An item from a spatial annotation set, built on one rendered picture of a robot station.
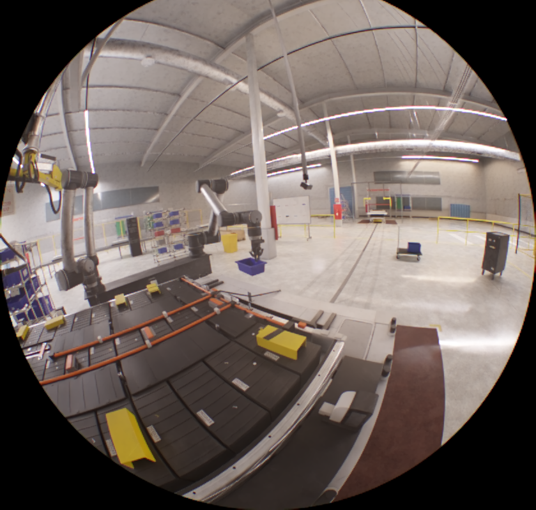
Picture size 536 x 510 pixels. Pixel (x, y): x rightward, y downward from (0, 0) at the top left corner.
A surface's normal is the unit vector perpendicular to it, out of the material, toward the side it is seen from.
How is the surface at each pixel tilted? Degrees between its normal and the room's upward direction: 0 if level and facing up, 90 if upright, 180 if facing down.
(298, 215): 90
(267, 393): 0
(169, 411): 0
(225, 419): 0
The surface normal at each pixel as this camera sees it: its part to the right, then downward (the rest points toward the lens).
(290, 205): -0.52, 0.20
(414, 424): -0.08, -0.98
